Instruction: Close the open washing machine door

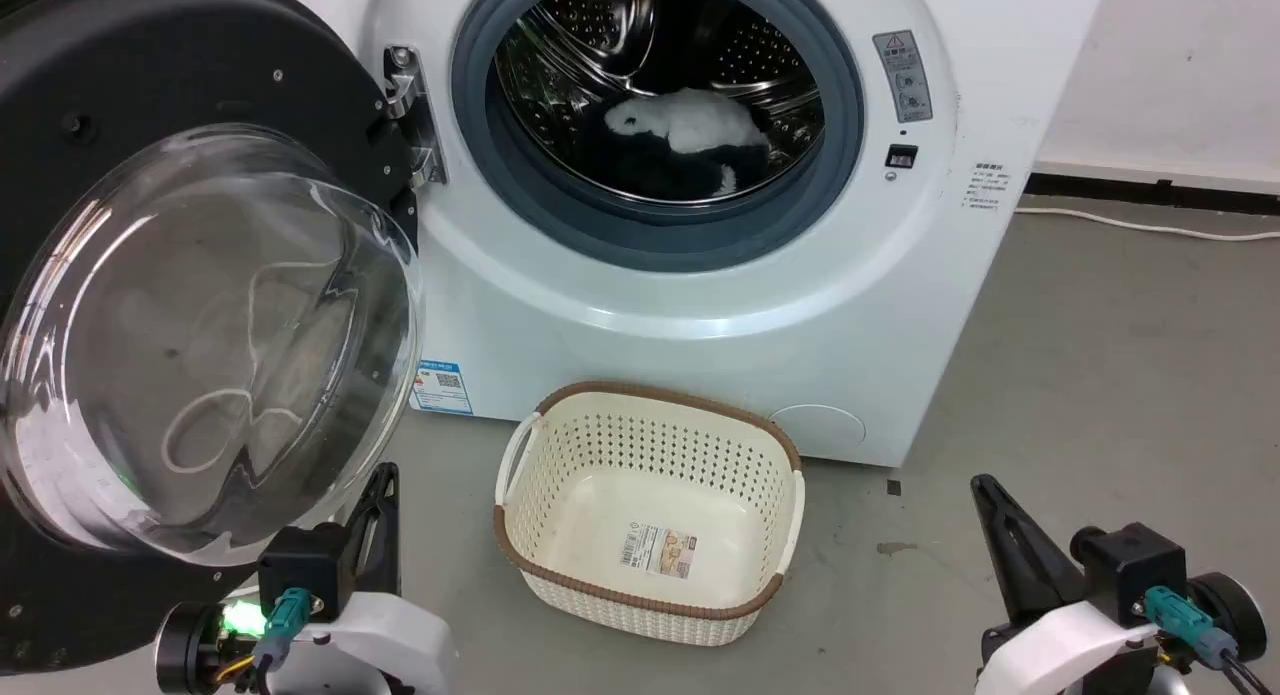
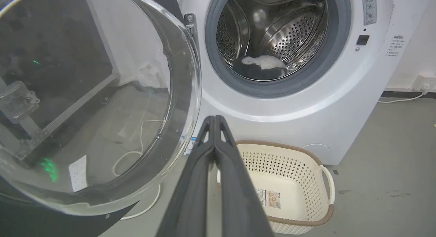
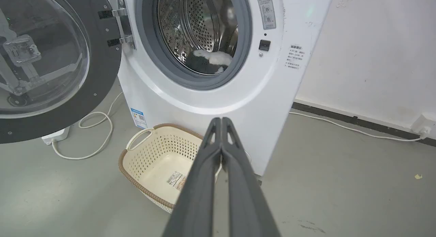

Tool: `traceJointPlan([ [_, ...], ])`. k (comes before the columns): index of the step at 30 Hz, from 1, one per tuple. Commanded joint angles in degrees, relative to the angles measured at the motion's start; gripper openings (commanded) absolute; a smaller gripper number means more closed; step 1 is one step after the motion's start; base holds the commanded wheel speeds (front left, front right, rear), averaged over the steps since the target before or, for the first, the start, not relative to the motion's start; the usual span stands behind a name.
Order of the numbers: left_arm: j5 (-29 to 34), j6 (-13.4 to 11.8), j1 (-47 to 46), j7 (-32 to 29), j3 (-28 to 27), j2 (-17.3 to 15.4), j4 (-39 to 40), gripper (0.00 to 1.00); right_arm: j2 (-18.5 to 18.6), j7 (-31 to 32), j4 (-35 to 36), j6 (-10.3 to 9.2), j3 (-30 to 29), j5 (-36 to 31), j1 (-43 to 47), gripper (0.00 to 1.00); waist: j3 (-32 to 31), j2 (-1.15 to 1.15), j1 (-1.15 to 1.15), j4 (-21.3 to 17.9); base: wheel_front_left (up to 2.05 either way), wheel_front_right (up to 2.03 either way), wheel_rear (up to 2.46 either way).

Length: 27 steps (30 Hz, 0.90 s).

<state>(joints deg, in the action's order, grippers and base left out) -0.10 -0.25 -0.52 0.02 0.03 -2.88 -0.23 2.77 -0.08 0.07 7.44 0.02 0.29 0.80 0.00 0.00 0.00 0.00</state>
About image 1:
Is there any teal left cable connector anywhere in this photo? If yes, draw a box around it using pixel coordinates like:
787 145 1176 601
250 587 313 673

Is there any round filter cover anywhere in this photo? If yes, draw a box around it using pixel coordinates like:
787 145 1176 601
768 405 868 464

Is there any metal door hinge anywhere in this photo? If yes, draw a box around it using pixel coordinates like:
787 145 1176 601
383 45 448 187

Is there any teal right cable connector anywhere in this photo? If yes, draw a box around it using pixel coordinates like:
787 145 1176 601
1143 586 1243 672

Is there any teal cable connector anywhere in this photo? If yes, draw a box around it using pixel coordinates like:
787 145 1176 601
1143 586 1243 672
250 587 313 673

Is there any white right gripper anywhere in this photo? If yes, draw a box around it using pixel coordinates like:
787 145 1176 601
970 473 1166 695

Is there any steel washing drum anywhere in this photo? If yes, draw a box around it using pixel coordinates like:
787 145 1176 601
487 0 827 204

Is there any washer door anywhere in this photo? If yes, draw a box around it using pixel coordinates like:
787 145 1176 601
0 0 427 676

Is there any black baseboard strip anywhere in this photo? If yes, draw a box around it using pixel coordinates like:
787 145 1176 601
1025 172 1280 217

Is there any white floor cable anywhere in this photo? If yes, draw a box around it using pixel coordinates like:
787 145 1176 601
1015 205 1280 243

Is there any blue energy label sticker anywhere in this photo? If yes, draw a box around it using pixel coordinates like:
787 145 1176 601
409 357 475 417

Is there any cream plastic laundry basket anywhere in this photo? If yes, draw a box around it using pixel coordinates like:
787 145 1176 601
493 380 807 648

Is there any white and black clothing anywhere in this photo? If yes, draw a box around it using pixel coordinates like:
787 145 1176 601
585 87 774 202

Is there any paper basket label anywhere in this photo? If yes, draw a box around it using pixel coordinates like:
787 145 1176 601
620 522 699 581

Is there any grey warning sticker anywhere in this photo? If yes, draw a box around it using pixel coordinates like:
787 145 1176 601
872 30 935 125

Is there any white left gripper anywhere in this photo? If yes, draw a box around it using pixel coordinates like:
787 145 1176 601
268 462 461 695

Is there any white front-load washing machine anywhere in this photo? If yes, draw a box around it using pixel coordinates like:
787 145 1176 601
250 0 1111 469

